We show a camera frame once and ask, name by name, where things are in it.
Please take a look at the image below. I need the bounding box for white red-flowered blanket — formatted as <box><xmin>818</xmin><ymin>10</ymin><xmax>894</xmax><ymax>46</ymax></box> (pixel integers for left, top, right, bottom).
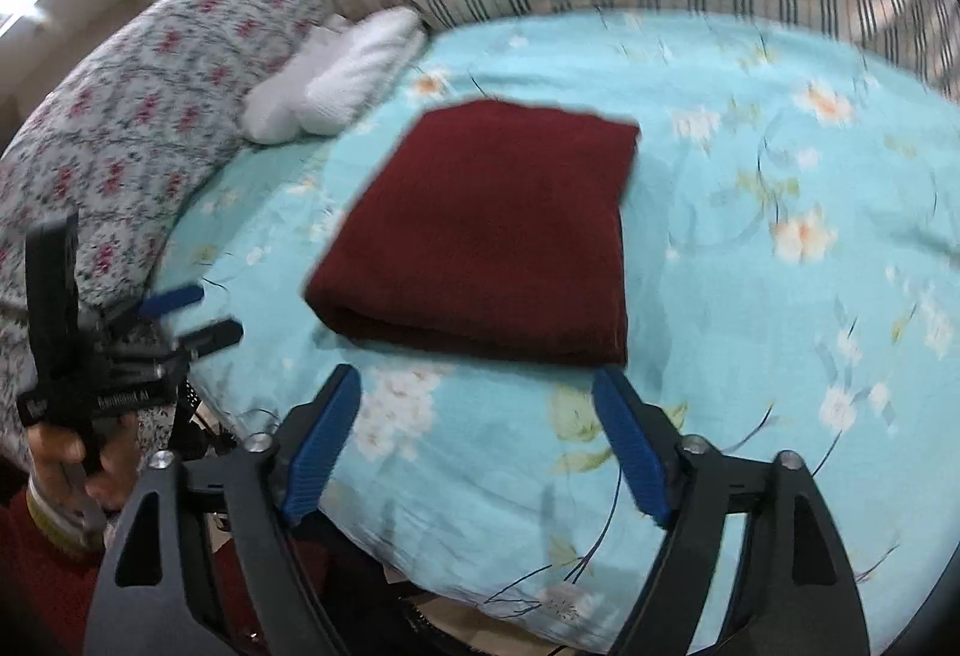
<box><xmin>0</xmin><ymin>0</ymin><xmax>338</xmax><ymax>469</ymax></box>

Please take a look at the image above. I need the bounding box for light blue floral bedsheet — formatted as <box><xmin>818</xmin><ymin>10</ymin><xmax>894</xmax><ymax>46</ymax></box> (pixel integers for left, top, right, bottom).
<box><xmin>154</xmin><ymin>7</ymin><xmax>960</xmax><ymax>653</ymax></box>

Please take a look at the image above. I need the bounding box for dark red towel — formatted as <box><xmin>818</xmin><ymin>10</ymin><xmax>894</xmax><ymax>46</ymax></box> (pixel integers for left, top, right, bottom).
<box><xmin>302</xmin><ymin>97</ymin><xmax>642</xmax><ymax>368</ymax></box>

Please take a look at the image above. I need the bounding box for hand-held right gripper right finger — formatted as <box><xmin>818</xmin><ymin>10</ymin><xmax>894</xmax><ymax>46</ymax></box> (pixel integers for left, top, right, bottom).
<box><xmin>591</xmin><ymin>367</ymin><xmax>871</xmax><ymax>656</ymax></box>

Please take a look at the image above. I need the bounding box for person's left hand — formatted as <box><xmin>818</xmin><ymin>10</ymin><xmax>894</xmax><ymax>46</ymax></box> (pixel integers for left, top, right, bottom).
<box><xmin>26</xmin><ymin>410</ymin><xmax>145</xmax><ymax>516</ymax></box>

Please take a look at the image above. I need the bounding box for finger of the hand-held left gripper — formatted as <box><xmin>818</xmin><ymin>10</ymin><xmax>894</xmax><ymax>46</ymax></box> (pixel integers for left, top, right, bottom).
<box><xmin>180</xmin><ymin>318</ymin><xmax>245</xmax><ymax>363</ymax></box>
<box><xmin>139</xmin><ymin>284</ymin><xmax>206</xmax><ymax>321</ymax></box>

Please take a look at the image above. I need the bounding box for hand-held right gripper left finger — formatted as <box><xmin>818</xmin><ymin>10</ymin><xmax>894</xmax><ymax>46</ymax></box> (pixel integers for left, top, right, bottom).
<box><xmin>82</xmin><ymin>363</ymin><xmax>362</xmax><ymax>656</ymax></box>

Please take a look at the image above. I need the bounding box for white cloth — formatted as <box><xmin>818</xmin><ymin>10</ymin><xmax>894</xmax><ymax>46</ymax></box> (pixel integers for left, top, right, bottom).
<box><xmin>241</xmin><ymin>7</ymin><xmax>428</xmax><ymax>145</ymax></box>

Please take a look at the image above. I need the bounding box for person's left forearm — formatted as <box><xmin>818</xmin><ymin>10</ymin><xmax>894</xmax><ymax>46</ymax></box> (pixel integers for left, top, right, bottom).
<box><xmin>0</xmin><ymin>465</ymin><xmax>113</xmax><ymax>656</ymax></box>

